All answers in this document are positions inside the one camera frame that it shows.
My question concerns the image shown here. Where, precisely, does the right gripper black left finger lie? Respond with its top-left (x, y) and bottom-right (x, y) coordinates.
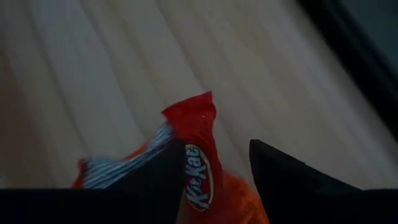
top-left (0, 139), bottom-right (187, 224)

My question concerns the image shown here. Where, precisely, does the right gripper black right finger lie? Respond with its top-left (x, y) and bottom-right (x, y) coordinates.
top-left (249, 139), bottom-right (398, 224)

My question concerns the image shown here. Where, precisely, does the orange Reese's candy wrapper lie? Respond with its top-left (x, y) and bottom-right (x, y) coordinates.
top-left (183, 170), bottom-right (270, 224)

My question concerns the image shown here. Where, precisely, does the red KitKat candy wrapper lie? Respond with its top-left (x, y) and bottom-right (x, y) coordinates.
top-left (72, 90), bottom-right (224, 213)

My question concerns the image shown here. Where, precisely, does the black table frame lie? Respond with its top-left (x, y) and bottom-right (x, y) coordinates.
top-left (295, 0), bottom-right (398, 142)

